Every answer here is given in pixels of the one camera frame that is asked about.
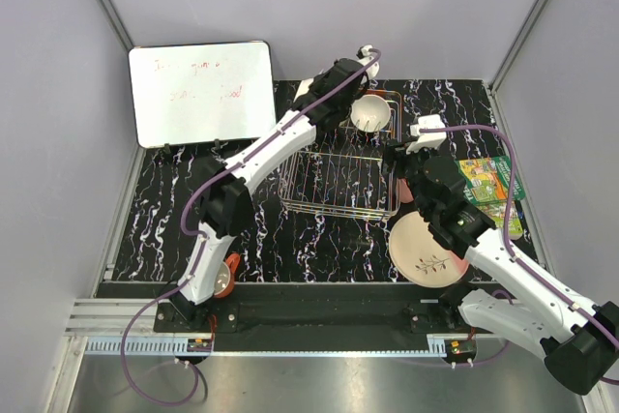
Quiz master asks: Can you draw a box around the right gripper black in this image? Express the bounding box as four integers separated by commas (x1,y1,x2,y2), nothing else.
379,137,439,220

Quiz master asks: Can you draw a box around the large white plate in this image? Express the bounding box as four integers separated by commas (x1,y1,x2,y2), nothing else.
294,78,313,101

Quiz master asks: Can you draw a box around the small white bowl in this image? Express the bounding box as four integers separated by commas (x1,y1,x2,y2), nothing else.
349,95,391,133

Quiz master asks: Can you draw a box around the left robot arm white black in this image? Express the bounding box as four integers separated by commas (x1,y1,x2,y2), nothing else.
165,45,380,332

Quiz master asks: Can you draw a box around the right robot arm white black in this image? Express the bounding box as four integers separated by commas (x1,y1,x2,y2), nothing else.
382,140,618,396

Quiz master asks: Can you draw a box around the pink plastic cup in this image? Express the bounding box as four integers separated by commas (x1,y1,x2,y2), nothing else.
398,179,414,204

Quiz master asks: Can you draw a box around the green children's book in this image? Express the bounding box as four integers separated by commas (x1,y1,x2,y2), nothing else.
456,156,511,228

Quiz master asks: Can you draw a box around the pink cream floral plate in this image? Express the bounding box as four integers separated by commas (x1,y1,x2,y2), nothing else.
388,212,469,288

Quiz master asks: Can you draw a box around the black marble pattern mat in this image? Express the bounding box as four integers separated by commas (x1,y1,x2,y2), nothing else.
96,79,504,298

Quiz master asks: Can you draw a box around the orange mug white inside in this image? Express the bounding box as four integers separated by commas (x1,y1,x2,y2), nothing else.
214,253,241,299

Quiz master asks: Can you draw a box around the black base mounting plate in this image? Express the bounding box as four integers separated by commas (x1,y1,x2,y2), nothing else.
154,283,470,354

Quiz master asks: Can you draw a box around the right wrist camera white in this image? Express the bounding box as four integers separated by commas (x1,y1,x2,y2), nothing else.
406,114,447,154

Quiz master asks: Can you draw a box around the wire dish rack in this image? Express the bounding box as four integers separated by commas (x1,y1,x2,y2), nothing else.
279,90,402,221

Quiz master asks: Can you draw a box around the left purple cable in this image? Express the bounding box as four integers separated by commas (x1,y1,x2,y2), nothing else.
119,46,383,407

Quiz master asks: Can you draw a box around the purple cable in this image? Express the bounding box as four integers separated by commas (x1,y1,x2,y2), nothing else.
119,46,383,407
400,123,619,385

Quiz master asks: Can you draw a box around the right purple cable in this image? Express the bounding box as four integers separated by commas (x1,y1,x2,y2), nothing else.
400,123,619,385

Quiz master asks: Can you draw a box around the white whiteboard black frame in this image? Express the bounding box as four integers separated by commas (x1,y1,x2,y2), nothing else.
128,41,276,149

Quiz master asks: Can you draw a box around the grey slotted cable duct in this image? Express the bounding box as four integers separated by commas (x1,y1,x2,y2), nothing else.
85,335,447,358

